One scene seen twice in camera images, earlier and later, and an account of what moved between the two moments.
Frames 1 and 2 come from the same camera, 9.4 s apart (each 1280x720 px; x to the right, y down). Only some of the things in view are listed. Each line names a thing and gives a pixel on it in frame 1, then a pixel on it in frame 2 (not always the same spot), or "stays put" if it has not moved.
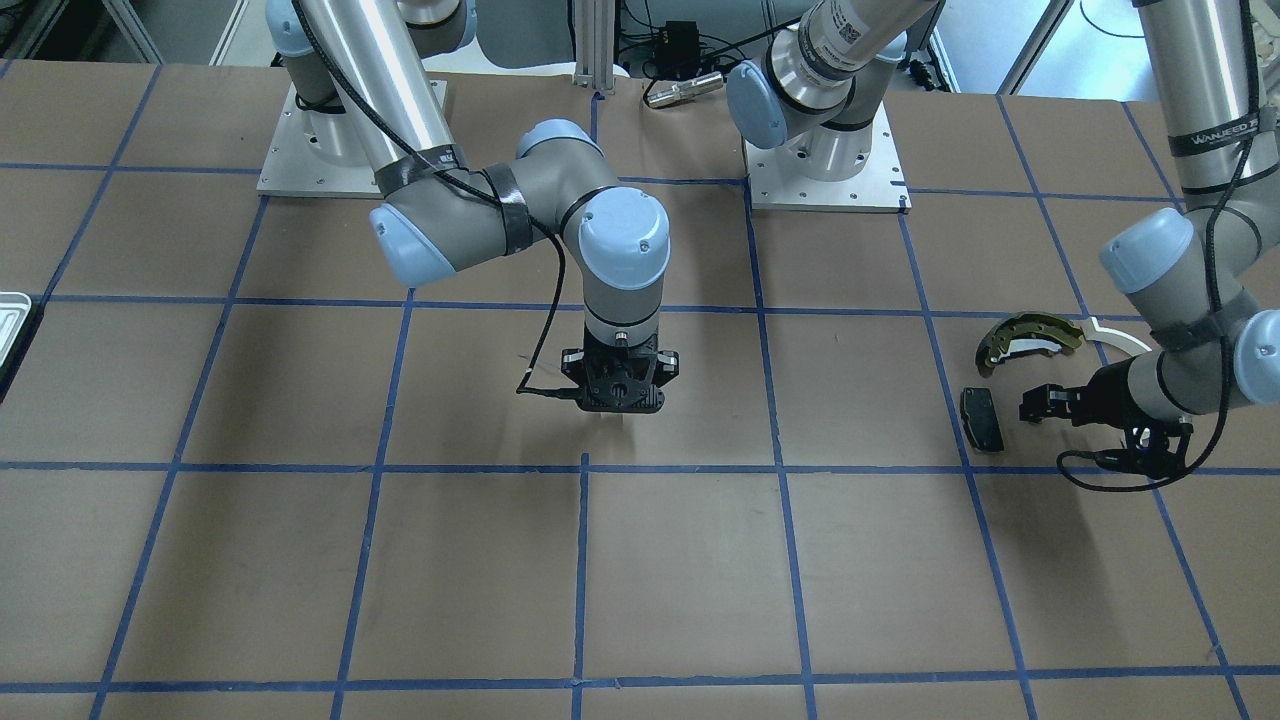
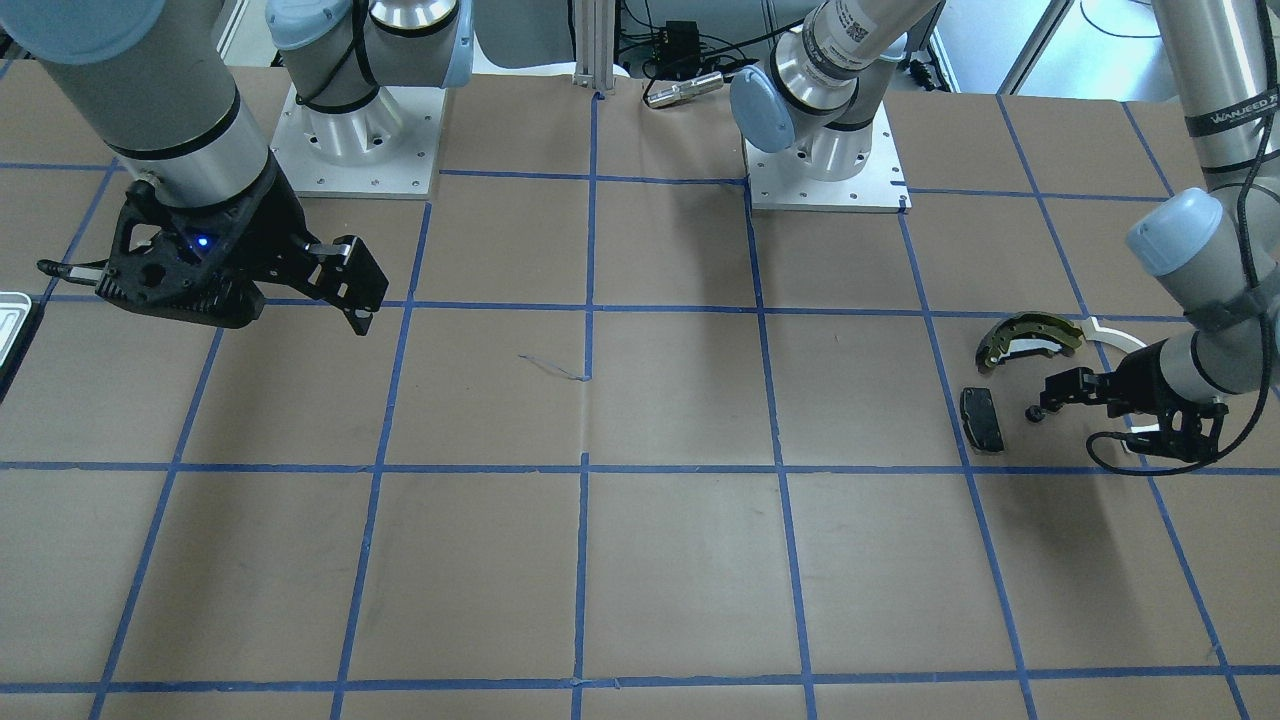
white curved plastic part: (1093, 332) stays put
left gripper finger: (1036, 412) to (1055, 401)
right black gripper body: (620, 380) to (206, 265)
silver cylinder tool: (696, 86) stays put
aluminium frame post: (594, 44) stays put
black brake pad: (980, 419) stays put
